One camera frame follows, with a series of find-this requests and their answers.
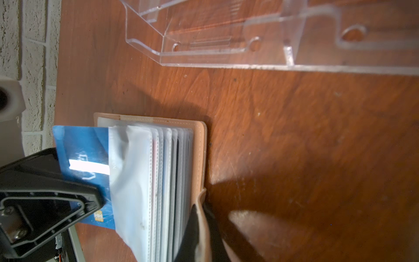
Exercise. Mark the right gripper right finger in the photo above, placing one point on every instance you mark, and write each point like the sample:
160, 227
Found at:
218, 251

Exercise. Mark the tan leather card holder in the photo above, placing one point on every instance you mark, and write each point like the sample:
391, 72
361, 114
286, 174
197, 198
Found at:
157, 175

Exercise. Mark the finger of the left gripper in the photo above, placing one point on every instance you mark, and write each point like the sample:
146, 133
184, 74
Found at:
38, 204

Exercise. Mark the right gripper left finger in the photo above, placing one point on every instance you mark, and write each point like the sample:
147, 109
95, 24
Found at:
190, 239

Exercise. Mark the clear plastic organizer box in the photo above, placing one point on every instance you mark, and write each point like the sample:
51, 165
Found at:
324, 36

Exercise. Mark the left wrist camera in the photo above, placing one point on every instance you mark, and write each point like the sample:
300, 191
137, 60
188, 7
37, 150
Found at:
12, 106

